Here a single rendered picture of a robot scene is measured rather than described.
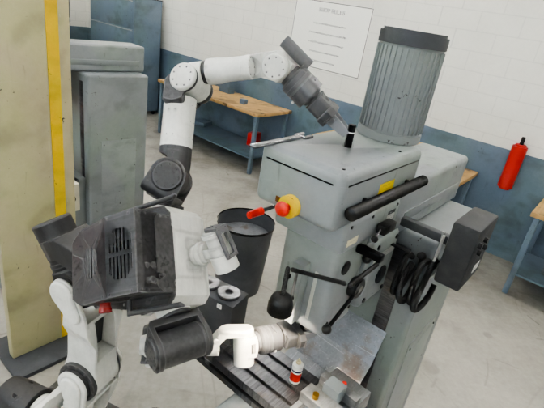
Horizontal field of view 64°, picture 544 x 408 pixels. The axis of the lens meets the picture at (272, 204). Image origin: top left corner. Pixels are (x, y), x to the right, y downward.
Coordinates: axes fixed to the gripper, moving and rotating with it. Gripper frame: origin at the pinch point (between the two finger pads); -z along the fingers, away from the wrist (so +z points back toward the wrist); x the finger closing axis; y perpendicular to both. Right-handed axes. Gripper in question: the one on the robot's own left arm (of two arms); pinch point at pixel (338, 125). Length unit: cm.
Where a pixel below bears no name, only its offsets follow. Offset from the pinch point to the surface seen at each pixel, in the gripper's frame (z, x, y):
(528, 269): -270, -303, -22
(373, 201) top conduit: -18.5, 15.9, -4.5
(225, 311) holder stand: -23, -13, -83
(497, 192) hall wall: -220, -379, 4
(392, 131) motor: -13.8, -11.8, 7.6
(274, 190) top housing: 1.1, 16.3, -21.0
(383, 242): -38.1, -8.1, -17.7
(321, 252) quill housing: -22.0, 10.0, -27.0
